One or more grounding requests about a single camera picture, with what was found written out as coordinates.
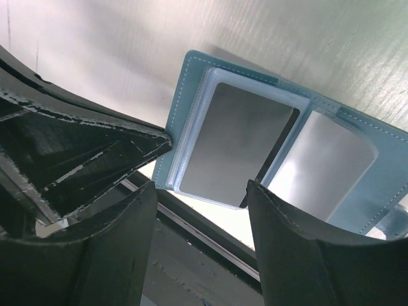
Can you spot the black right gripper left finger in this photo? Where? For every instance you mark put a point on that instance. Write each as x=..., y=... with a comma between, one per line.
x=99, y=261

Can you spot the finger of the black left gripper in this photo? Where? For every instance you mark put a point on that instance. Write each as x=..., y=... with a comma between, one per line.
x=23, y=80
x=54, y=164

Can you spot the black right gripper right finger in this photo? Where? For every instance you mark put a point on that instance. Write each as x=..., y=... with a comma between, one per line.
x=303, y=260

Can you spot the blue leather card holder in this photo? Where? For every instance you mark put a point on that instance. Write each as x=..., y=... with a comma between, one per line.
x=335, y=163

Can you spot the silver credit card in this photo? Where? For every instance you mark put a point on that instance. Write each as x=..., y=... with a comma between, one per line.
x=238, y=134

